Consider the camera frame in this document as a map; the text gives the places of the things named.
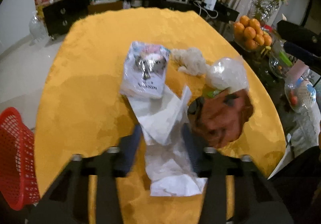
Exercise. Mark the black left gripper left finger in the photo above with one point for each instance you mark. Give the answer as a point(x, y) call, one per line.
point(115, 162)

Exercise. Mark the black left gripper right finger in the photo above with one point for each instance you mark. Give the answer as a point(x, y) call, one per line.
point(208, 163)

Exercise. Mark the white paper sheet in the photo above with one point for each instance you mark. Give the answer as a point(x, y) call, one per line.
point(167, 162)

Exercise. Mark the brown plastic bag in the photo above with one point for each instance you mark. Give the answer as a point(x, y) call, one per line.
point(220, 120)

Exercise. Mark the clear plastic bag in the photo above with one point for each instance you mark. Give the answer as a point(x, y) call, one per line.
point(227, 73)

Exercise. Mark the cat print tissue pack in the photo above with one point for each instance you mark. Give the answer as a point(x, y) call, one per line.
point(145, 69)

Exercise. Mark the clear bag with items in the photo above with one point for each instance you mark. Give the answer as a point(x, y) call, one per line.
point(300, 94)

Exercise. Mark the pile of oranges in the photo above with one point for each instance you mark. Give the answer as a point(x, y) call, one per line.
point(249, 34)

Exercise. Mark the yellow tablecloth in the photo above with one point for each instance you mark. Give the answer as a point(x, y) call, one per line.
point(81, 109)

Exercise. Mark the green wrapper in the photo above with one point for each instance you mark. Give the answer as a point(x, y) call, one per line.
point(209, 92)

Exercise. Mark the red plastic mesh basket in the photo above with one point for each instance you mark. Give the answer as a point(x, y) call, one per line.
point(18, 179)

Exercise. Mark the white router box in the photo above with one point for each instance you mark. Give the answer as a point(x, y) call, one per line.
point(210, 4)

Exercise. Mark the white crumpled tissue ball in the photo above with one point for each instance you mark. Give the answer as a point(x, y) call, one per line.
point(190, 61)

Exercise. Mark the clear large water bottle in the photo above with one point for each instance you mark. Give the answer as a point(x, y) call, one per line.
point(37, 28)

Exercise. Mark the black tv cabinet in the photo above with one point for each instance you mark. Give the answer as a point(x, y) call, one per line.
point(60, 16)

